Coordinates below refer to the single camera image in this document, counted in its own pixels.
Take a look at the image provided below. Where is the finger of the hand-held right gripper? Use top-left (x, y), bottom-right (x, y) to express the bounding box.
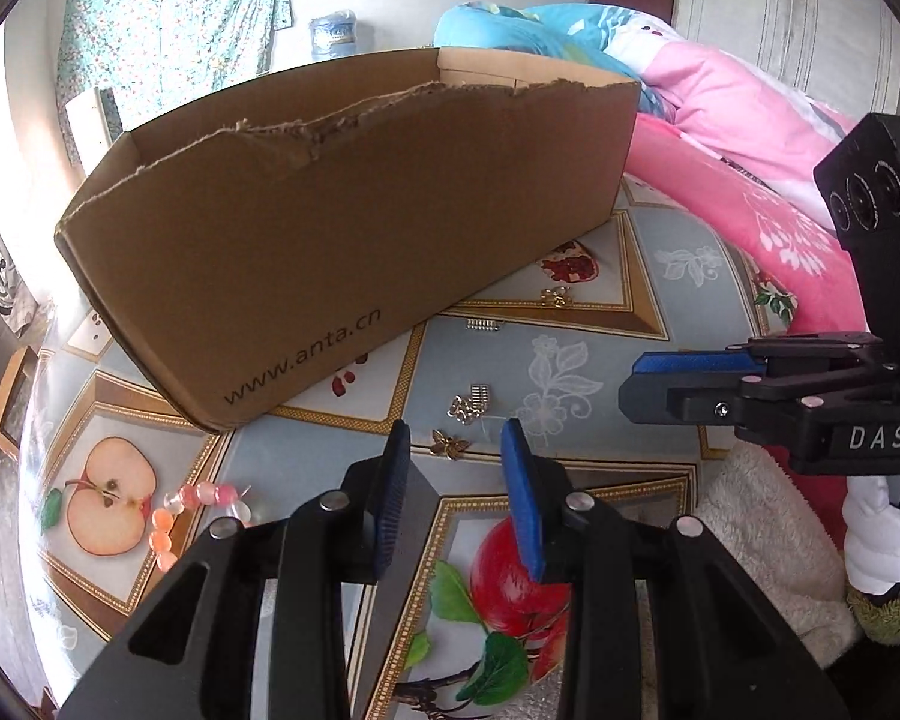
top-left (632, 331), bottom-right (882, 380)
top-left (619, 367), bottom-right (893, 436)

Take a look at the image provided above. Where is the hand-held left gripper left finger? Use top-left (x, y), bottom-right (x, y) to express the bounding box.
top-left (58, 420), bottom-right (413, 720)

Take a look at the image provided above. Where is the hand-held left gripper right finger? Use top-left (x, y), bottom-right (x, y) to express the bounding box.
top-left (499, 418), bottom-right (852, 720)

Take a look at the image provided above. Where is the silver chain charm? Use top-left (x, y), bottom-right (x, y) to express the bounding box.
top-left (444, 384), bottom-right (496, 425)

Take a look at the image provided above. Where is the pink bead bracelet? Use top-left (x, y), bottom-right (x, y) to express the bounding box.
top-left (148, 482), bottom-right (254, 575)

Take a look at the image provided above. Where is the large torn cardboard box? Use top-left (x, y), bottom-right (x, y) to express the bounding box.
top-left (54, 45), bottom-right (644, 434)

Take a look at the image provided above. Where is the person's right hand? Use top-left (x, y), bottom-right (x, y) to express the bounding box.
top-left (842, 476), bottom-right (900, 595)

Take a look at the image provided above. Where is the fruit printed tablecloth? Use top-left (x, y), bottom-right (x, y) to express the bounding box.
top-left (15, 180), bottom-right (803, 720)

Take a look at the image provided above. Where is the pink floral blanket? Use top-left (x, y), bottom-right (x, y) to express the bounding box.
top-left (619, 37), bottom-right (886, 342)

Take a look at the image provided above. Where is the white panelled wardrobe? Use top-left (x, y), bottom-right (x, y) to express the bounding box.
top-left (675, 0), bottom-right (900, 128)

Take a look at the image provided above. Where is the green plush cloth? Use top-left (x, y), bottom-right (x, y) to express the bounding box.
top-left (847, 585), bottom-right (900, 646)

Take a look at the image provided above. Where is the blue printed quilt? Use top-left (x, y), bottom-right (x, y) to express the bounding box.
top-left (433, 1), bottom-right (680, 121)

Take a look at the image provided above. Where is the wooden stool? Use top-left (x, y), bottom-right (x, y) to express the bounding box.
top-left (0, 345), bottom-right (42, 462)

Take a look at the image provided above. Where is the blue water jug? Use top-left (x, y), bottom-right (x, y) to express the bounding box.
top-left (309, 9), bottom-right (359, 61)

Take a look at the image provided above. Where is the white rectangular panel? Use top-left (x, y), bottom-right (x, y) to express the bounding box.
top-left (65, 86), bottom-right (125, 166)

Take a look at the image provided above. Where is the floral hanging cloth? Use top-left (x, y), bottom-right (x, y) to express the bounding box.
top-left (56, 0), bottom-right (293, 132)

